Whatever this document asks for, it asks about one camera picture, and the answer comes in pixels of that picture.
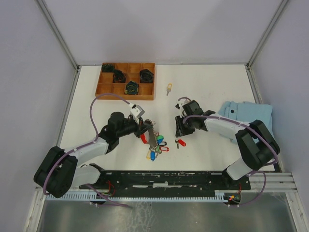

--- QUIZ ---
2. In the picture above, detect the green key tag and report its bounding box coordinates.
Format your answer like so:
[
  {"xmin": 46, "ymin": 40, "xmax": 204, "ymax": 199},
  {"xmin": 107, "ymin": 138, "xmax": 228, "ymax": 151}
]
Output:
[{"xmin": 156, "ymin": 135, "xmax": 164, "ymax": 143}]

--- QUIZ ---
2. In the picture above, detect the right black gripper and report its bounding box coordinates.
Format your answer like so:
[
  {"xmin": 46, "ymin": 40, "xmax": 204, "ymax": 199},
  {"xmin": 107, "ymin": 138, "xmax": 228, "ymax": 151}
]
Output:
[{"xmin": 174, "ymin": 114, "xmax": 195, "ymax": 137}]

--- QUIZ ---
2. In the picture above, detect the light blue cloth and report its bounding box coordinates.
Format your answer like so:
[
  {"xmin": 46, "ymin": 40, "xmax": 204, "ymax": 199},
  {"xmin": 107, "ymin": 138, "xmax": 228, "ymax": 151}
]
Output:
[{"xmin": 218, "ymin": 101, "xmax": 274, "ymax": 136}]

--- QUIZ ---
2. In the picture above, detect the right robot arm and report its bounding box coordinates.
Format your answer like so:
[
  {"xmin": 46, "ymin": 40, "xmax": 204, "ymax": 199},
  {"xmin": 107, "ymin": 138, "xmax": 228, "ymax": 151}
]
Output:
[{"xmin": 175, "ymin": 97, "xmax": 280, "ymax": 189}]

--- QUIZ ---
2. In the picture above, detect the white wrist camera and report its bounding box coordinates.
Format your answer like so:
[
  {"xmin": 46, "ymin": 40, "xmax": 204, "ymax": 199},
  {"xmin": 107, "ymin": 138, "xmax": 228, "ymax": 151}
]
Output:
[
  {"xmin": 129, "ymin": 103, "xmax": 145, "ymax": 123},
  {"xmin": 175, "ymin": 97, "xmax": 191, "ymax": 110}
]

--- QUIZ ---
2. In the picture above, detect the white cable duct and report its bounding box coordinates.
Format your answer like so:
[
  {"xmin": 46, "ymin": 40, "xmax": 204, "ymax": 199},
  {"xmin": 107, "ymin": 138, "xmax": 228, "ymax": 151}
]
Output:
[{"xmin": 45, "ymin": 189, "xmax": 230, "ymax": 203}]

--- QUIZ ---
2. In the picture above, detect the yellow key tag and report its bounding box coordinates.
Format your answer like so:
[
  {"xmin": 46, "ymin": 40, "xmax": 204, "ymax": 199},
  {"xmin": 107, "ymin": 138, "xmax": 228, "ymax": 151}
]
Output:
[{"xmin": 146, "ymin": 150, "xmax": 151, "ymax": 160}]

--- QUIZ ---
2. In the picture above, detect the wooden compartment tray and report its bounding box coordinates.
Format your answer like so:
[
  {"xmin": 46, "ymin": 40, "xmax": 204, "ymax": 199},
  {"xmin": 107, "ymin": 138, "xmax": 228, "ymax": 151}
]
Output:
[{"xmin": 95, "ymin": 62, "xmax": 155, "ymax": 101}]

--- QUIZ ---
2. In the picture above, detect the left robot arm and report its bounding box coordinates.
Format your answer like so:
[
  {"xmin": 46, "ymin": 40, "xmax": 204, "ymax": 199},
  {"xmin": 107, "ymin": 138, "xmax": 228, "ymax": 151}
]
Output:
[{"xmin": 34, "ymin": 112, "xmax": 151, "ymax": 198}]

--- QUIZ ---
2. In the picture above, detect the black yellow cable coil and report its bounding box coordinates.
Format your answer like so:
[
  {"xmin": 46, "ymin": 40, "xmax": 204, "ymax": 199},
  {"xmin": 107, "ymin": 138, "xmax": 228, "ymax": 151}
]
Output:
[{"xmin": 124, "ymin": 81, "xmax": 140, "ymax": 96}]

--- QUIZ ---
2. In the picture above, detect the yellow tag key upper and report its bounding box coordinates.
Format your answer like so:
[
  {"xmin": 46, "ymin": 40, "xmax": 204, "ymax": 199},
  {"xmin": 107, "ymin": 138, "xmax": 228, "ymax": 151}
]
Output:
[{"xmin": 166, "ymin": 83, "xmax": 172, "ymax": 96}]

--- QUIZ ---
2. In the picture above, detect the black cable coil top-left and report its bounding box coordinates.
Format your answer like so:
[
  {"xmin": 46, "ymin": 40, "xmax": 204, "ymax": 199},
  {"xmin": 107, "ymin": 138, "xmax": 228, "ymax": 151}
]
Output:
[{"xmin": 101, "ymin": 63, "xmax": 116, "ymax": 73}]

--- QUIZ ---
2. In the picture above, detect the black cable coil right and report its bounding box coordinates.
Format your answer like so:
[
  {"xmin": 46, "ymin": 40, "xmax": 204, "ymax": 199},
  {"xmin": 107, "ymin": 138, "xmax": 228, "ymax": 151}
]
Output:
[{"xmin": 139, "ymin": 68, "xmax": 155, "ymax": 84}]

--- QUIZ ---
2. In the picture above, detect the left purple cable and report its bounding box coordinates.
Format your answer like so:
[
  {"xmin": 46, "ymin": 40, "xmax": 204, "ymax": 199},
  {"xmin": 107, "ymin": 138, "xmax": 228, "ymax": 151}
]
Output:
[{"xmin": 42, "ymin": 93, "xmax": 136, "ymax": 208}]

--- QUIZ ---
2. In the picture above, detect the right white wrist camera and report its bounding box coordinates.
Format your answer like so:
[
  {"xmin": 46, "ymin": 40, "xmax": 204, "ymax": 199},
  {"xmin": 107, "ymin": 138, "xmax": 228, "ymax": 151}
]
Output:
[{"xmin": 175, "ymin": 97, "xmax": 191, "ymax": 110}]

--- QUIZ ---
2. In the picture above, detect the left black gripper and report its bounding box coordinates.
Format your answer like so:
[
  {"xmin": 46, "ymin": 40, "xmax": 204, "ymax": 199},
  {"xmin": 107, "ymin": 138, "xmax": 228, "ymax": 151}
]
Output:
[{"xmin": 117, "ymin": 116, "xmax": 152, "ymax": 138}]

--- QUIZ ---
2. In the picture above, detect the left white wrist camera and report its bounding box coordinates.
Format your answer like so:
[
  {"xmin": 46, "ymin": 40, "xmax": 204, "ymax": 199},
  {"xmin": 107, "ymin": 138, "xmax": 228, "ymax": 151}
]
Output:
[{"xmin": 129, "ymin": 103, "xmax": 145, "ymax": 123}]

